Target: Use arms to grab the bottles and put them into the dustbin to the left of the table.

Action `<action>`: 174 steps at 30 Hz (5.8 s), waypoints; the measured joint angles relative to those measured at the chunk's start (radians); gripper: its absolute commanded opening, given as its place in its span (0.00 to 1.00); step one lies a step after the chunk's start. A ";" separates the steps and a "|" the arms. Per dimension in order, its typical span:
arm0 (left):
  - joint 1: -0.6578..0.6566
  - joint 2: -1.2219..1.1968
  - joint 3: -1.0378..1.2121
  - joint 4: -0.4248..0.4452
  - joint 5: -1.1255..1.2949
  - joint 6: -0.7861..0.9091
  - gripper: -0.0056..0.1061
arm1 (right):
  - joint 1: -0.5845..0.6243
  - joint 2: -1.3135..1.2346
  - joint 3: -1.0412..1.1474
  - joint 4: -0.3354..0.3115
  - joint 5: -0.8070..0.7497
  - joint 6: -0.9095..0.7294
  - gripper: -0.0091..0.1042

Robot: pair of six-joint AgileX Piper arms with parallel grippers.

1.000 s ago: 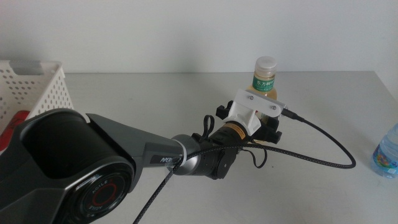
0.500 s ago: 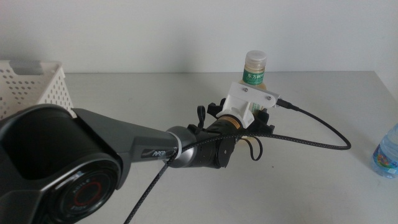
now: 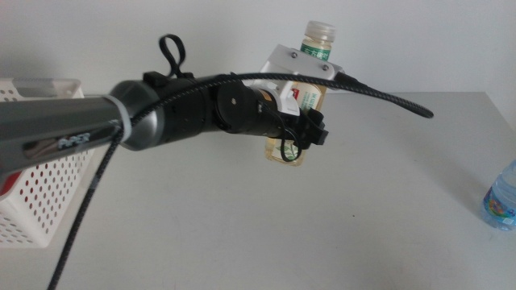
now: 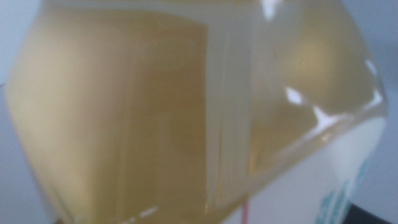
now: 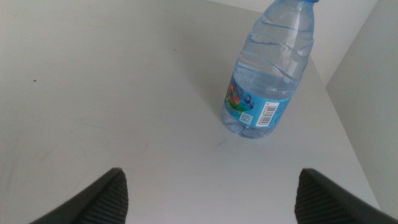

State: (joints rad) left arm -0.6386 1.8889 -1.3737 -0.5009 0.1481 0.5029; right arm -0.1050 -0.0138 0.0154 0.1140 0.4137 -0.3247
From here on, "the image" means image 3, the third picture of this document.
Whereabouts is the yellow tea bottle green label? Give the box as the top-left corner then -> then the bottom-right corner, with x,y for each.
264,19 -> 338,168

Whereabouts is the small water bottle blue cap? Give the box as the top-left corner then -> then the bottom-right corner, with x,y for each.
482,159 -> 516,232

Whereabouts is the white perforated plastic basket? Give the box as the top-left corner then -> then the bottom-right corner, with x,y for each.
0,77 -> 97,248

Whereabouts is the thin black cable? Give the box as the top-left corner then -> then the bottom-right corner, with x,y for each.
257,102 -> 304,164

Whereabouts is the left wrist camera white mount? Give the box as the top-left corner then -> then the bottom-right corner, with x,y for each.
257,43 -> 344,118

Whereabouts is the thick braided black cable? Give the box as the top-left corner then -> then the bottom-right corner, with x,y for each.
47,71 -> 435,290

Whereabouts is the black strap loop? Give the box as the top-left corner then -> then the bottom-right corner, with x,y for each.
143,33 -> 194,84

